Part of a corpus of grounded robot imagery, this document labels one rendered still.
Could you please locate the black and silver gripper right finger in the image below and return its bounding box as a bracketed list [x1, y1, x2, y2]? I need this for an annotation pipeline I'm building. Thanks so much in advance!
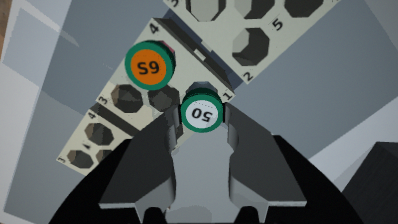
[222, 102, 364, 224]

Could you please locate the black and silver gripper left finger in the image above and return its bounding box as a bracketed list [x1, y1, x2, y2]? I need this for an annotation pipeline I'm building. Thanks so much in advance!
[49, 104, 182, 224]

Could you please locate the green-capped tube with white 50 cap dot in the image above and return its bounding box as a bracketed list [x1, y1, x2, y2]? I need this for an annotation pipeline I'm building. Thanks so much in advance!
[181, 81, 223, 133]

